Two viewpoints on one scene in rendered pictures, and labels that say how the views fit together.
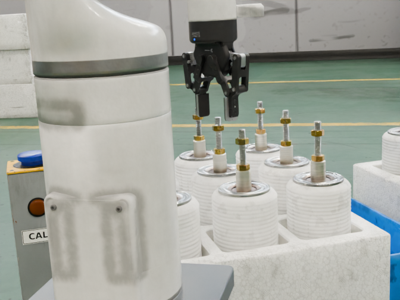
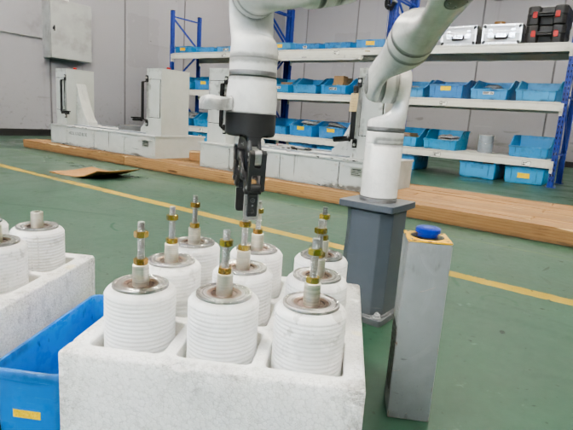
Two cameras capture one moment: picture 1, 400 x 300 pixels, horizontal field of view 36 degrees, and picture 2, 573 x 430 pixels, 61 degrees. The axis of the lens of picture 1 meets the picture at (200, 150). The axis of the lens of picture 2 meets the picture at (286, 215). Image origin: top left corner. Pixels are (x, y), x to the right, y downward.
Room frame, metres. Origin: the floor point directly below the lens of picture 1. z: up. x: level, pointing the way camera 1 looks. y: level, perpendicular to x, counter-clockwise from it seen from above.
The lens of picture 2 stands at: (1.65, 0.30, 0.49)
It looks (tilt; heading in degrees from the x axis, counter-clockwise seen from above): 11 degrees down; 202
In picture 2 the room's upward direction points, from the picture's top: 4 degrees clockwise
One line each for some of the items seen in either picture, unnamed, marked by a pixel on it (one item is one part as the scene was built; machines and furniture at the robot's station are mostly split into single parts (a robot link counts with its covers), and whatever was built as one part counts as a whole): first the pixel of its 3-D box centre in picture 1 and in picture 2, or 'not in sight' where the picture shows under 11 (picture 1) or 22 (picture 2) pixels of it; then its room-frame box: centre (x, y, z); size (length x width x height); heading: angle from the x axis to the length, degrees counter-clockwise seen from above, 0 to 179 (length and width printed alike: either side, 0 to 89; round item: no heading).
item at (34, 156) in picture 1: (33, 159); (427, 233); (0.84, 0.23, 0.32); 0.04 x 0.04 x 0.02
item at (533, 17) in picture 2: not in sight; (550, 18); (-3.86, 0.69, 1.57); 0.42 x 0.34 x 0.17; 166
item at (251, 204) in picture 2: (197, 96); (252, 200); (1.02, 0.00, 0.37); 0.03 x 0.01 x 0.05; 38
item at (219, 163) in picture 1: (219, 163); (243, 259); (0.98, -0.03, 0.26); 0.02 x 0.02 x 0.03
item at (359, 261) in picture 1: (224, 263); (238, 361); (0.98, -0.03, 0.09); 0.39 x 0.39 x 0.18; 15
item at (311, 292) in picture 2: not in sight; (311, 293); (1.07, 0.11, 0.26); 0.02 x 0.02 x 0.03
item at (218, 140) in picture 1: (218, 140); (244, 236); (0.98, -0.03, 0.30); 0.01 x 0.01 x 0.08
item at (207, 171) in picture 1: (219, 171); (242, 267); (0.98, -0.03, 0.25); 0.08 x 0.08 x 0.01
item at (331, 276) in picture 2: not in sight; (316, 276); (0.95, 0.08, 0.25); 0.08 x 0.08 x 0.01
